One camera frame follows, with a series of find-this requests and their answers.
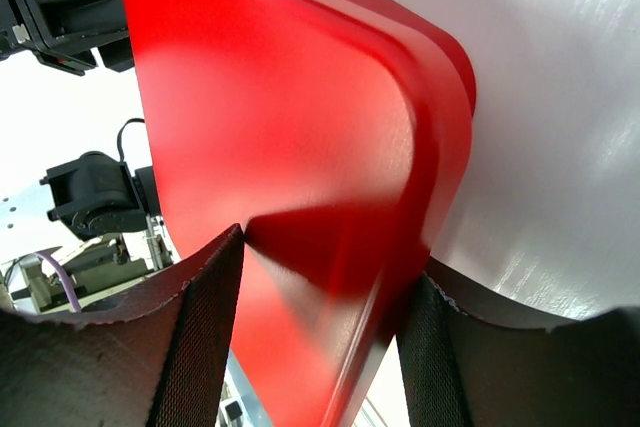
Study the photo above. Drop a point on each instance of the red box lid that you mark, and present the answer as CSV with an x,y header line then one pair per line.
x,y
336,133

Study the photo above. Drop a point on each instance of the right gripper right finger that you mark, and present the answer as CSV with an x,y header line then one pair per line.
x,y
459,370

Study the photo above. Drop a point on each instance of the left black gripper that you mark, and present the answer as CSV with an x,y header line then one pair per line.
x,y
62,34

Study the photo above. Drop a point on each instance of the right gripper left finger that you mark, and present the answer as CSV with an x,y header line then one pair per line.
x,y
152,355

